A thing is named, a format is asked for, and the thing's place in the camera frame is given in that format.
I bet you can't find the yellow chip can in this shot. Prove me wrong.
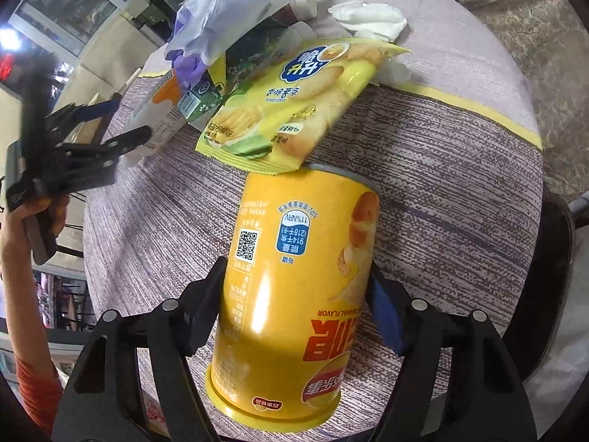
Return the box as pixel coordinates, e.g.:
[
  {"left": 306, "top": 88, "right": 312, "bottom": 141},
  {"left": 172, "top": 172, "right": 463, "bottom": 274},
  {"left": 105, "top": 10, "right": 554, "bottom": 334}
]
[{"left": 205, "top": 162, "right": 382, "bottom": 424}]

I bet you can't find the translucent purple plastic bag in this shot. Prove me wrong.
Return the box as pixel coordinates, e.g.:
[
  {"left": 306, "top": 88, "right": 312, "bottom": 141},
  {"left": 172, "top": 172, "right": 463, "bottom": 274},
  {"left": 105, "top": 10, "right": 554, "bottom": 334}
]
[{"left": 165, "top": 0, "right": 310, "bottom": 89}]

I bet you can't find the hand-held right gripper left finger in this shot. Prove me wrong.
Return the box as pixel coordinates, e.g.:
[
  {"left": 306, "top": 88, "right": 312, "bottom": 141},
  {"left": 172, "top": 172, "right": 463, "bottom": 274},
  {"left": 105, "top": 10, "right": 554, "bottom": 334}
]
[{"left": 52, "top": 255, "right": 228, "bottom": 442}]

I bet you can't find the white orange-print carton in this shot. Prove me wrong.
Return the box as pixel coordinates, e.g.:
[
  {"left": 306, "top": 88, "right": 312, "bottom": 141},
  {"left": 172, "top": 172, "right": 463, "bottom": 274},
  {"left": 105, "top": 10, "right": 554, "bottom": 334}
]
[{"left": 123, "top": 73, "right": 196, "bottom": 159}]

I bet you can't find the green drink carton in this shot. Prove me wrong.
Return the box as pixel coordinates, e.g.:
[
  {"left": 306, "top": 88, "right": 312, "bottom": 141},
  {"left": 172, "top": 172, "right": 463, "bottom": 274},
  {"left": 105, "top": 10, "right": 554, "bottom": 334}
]
[{"left": 183, "top": 53, "right": 228, "bottom": 123}]

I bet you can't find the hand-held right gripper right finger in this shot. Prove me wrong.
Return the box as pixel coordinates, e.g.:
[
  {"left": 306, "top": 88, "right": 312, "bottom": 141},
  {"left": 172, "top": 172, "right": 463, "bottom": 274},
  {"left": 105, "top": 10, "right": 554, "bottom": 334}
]
[{"left": 363, "top": 260, "right": 539, "bottom": 442}]

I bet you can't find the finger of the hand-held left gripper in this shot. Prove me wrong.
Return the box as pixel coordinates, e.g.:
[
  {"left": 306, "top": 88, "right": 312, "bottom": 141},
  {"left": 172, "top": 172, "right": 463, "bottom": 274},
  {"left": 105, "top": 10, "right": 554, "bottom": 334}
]
[
  {"left": 48, "top": 125, "right": 154, "bottom": 194},
  {"left": 45, "top": 94, "right": 123, "bottom": 141}
]

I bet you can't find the floral patterned cloth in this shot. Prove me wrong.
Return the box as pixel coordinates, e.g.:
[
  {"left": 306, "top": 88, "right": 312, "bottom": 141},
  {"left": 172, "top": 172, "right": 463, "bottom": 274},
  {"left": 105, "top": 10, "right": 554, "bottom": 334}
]
[{"left": 458, "top": 0, "right": 589, "bottom": 203}]

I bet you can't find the yellow fries snack bag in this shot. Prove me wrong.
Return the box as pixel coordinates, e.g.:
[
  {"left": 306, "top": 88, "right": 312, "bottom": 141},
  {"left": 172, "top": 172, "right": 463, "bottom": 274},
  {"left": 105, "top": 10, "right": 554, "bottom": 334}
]
[{"left": 239, "top": 37, "right": 412, "bottom": 175}]

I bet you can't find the person's left hand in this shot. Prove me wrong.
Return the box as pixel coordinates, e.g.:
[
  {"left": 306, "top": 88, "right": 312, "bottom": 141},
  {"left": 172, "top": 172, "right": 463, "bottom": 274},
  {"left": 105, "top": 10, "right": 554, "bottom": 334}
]
[{"left": 13, "top": 192, "right": 71, "bottom": 240}]

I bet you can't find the yellow-green cucumber chip bag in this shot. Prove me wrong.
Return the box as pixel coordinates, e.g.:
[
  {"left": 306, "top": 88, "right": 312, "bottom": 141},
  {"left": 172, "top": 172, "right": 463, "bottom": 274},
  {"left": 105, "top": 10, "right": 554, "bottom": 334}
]
[{"left": 195, "top": 93, "right": 281, "bottom": 175}]

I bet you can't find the person's left forearm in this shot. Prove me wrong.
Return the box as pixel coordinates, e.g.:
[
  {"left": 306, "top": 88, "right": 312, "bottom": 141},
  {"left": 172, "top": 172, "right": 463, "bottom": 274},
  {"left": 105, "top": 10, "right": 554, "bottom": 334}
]
[{"left": 0, "top": 207, "right": 66, "bottom": 429}]

